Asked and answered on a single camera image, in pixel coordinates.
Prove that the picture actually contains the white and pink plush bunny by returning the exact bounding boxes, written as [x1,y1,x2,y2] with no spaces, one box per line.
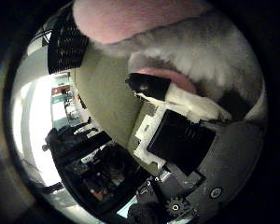
[72,0,267,122]

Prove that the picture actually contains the black plastic basket container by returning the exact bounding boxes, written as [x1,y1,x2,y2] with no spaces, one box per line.
[47,6,91,75]

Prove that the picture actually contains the black equipment cart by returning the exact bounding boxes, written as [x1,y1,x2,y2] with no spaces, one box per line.
[52,130,153,216]

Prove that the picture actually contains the person in dark clothes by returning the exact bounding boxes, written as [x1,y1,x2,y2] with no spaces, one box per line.
[41,116,92,157]

